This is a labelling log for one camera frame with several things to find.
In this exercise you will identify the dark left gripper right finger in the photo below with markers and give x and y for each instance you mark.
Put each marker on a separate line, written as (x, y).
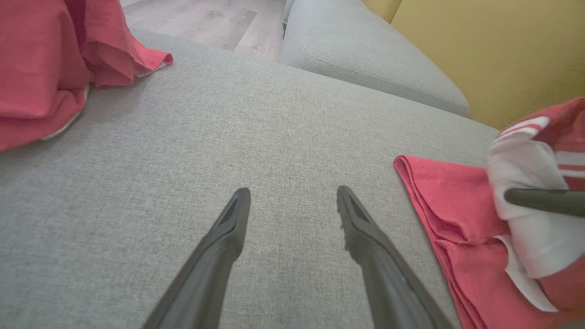
(379, 274)

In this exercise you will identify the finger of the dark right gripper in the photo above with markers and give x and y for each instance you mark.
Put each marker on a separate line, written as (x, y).
(548, 202)

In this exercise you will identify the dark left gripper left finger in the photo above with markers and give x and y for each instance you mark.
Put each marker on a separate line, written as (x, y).
(215, 256)

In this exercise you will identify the red garment with white stripes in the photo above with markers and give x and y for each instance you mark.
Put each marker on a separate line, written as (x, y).
(448, 205)

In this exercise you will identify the red garment with number print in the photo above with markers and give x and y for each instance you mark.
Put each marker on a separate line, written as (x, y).
(36, 68)

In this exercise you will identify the grey and yellow sofa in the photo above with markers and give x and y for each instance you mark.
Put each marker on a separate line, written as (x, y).
(228, 137)

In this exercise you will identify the yellow sofa back cushion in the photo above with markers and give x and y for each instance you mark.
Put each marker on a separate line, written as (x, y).
(381, 7)
(502, 55)

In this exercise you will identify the grey sofa seat cushion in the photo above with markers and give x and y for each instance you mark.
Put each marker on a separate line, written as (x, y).
(365, 45)

